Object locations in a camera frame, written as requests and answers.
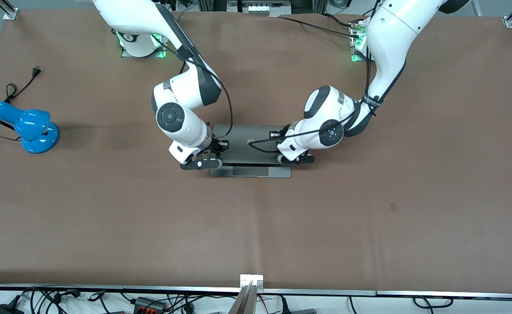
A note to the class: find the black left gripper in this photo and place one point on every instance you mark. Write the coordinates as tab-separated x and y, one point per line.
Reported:
281	134

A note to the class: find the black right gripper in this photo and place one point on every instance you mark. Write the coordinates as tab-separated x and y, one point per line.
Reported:
216	147

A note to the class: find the grey metal laptop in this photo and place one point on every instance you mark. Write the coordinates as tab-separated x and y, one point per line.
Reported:
243	144

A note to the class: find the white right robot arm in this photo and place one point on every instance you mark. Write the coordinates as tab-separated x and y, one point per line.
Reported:
182	117

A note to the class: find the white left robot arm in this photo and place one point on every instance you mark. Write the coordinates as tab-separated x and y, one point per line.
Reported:
391	35

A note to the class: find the white power strip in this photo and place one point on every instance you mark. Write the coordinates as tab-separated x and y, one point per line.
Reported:
258	8

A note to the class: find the black orange connector box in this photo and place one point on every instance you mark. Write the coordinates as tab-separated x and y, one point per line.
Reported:
149	304

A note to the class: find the blue desk lamp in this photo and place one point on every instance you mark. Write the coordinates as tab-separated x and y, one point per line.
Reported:
33	124

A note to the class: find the black power adapter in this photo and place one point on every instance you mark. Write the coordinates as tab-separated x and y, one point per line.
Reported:
5	309

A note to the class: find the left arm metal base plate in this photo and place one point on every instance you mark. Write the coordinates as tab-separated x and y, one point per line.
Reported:
354	54

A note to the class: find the silver bracket plate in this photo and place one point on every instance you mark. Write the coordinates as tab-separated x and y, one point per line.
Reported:
251	278

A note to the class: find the aluminium camera mount profile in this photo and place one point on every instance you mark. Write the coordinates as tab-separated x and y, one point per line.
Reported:
244	303

